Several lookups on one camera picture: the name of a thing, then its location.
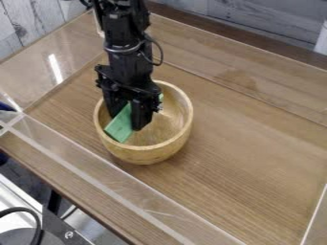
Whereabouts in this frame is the clear acrylic tray enclosure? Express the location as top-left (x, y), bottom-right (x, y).
top-left (0, 14), bottom-right (327, 245)

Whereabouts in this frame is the black metal table bracket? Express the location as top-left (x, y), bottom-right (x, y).
top-left (40, 190), bottom-right (95, 245)

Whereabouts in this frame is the green rectangular block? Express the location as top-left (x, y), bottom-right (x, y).
top-left (104, 93), bottom-right (164, 144)

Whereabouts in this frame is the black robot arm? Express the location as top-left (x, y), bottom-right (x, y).
top-left (79, 0), bottom-right (163, 131)

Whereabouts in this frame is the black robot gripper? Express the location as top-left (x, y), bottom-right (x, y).
top-left (95, 44), bottom-right (163, 131)

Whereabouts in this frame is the black cable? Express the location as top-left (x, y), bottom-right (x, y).
top-left (0, 206), bottom-right (44, 245)

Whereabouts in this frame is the blue object at left edge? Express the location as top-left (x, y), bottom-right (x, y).
top-left (0, 100), bottom-right (16, 167)

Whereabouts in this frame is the light wooden bowl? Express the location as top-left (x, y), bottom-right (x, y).
top-left (93, 80), bottom-right (193, 165)

